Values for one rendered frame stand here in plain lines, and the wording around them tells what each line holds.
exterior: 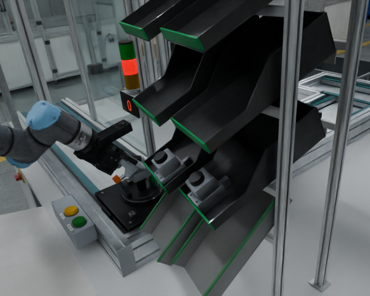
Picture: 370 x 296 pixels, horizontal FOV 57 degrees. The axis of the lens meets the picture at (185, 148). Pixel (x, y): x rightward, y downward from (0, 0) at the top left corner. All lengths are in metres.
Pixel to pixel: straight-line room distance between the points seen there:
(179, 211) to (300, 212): 0.48
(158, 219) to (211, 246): 0.19
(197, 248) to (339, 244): 0.47
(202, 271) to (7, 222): 0.82
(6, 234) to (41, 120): 0.58
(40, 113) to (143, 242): 0.44
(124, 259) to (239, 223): 0.37
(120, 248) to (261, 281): 0.39
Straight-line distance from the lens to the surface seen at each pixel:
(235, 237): 0.77
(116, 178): 1.05
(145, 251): 1.03
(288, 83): 0.55
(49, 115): 0.88
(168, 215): 0.92
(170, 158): 0.71
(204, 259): 0.81
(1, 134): 0.89
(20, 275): 1.17
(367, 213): 1.27
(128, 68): 1.17
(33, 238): 1.28
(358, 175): 1.45
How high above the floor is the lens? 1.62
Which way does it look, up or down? 28 degrees down
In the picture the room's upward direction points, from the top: 6 degrees counter-clockwise
